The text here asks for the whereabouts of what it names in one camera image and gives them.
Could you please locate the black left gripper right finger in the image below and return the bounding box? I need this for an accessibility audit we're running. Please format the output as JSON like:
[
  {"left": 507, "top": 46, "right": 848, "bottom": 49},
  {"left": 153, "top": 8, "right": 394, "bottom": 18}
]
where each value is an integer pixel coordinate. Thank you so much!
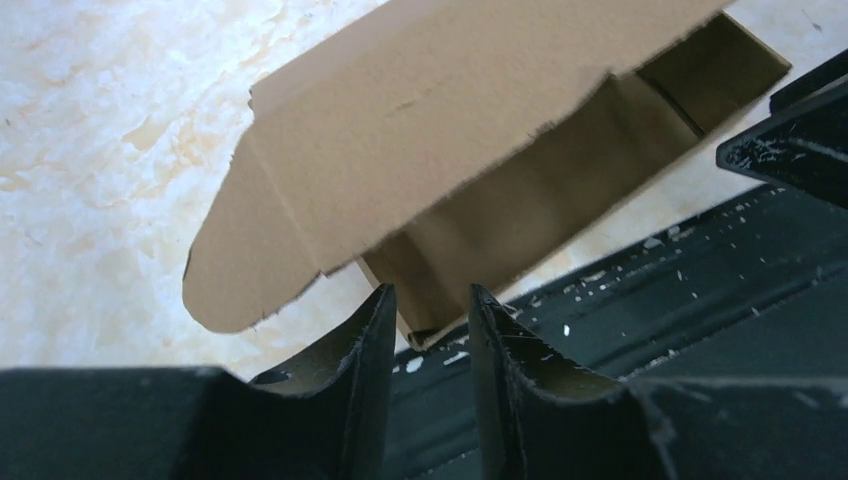
[{"left": 468, "top": 284, "right": 847, "bottom": 479}]

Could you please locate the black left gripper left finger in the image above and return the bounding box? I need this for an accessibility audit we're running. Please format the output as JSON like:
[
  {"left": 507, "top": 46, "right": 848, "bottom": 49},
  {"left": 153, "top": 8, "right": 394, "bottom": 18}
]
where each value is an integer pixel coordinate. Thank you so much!
[{"left": 1, "top": 284, "right": 397, "bottom": 479}]

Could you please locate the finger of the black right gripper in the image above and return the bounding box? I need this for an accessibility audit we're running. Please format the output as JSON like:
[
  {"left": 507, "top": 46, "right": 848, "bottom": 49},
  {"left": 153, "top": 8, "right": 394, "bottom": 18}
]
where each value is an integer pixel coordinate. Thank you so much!
[{"left": 716, "top": 51, "right": 847, "bottom": 209}]

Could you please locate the brown cardboard box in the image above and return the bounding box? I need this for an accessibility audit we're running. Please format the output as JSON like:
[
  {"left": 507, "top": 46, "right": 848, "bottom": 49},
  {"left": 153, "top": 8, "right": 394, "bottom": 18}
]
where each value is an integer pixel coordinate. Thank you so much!
[{"left": 182, "top": 0, "right": 791, "bottom": 350}]

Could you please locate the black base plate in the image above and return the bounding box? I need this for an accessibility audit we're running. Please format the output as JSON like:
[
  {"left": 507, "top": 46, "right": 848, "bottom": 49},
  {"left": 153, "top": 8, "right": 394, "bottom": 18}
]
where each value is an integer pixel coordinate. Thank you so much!
[{"left": 380, "top": 185, "right": 847, "bottom": 479}]

